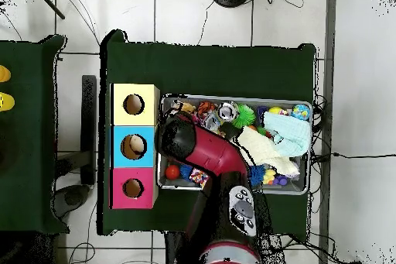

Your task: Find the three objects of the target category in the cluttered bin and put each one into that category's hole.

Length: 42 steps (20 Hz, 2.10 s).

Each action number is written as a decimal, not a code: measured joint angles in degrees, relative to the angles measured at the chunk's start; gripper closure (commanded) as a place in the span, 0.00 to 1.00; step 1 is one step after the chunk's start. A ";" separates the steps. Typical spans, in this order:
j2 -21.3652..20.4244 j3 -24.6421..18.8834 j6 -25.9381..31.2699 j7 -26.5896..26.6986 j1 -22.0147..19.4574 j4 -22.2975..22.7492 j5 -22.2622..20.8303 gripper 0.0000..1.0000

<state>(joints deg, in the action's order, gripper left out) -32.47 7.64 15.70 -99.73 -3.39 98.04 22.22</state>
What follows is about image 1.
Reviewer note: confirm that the blue globe ball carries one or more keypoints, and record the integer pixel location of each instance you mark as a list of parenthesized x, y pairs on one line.
[(301, 112)]

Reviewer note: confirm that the wooden box with three holes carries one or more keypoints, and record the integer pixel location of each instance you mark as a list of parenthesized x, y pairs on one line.
[(145, 152)]

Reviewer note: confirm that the side table with green cloth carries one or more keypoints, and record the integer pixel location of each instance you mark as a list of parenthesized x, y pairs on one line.
[(28, 146)]

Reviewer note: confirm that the crushed silver can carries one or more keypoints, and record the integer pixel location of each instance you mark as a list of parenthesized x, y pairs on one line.
[(228, 111)]

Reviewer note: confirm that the orange tiger toy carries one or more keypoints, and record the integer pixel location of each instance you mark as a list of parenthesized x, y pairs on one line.
[(206, 108)]

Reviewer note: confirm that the mint green cloth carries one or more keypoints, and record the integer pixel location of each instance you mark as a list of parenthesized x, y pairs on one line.
[(294, 134)]

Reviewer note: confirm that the polka dot colourful cloth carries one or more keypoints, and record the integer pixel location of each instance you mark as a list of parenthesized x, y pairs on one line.
[(199, 178)]

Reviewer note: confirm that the plain yellow ball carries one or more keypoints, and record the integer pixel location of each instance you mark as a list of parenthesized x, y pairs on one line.
[(276, 110)]

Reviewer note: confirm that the black rod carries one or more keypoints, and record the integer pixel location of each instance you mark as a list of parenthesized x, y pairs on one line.
[(49, 2)]

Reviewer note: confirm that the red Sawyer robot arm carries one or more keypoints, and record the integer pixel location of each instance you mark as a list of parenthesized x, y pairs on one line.
[(213, 149)]

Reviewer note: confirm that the small green spiky ball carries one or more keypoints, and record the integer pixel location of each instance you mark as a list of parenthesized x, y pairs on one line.
[(246, 115)]

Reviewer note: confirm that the red ball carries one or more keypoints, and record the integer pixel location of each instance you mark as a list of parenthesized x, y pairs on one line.
[(172, 172)]

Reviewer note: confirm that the clear shallow mesh bin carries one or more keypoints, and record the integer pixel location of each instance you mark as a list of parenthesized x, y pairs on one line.
[(179, 184)]

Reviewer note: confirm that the blue spiky ball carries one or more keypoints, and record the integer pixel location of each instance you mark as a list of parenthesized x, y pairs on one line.
[(257, 175)]

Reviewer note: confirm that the yellow round object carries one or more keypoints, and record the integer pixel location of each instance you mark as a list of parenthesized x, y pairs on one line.
[(4, 74), (5, 102)]

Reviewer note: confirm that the cream yellow cloth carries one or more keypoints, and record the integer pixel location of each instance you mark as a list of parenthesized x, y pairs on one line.
[(263, 147)]

